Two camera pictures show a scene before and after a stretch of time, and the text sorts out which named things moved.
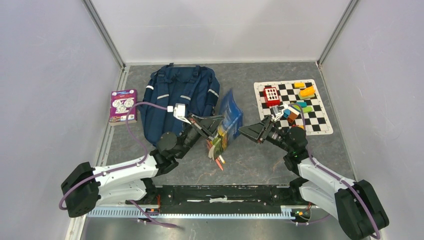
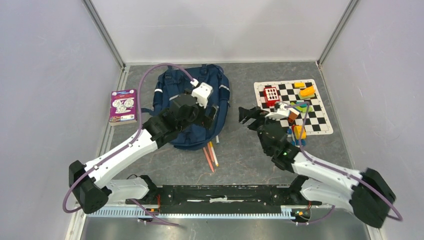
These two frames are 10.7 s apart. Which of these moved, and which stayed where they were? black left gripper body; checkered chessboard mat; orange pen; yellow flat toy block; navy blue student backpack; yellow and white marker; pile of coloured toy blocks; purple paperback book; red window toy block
Moved: orange pen; black left gripper body; yellow and white marker; navy blue student backpack
Stayed: checkered chessboard mat; yellow flat toy block; red window toy block; pile of coloured toy blocks; purple paperback book
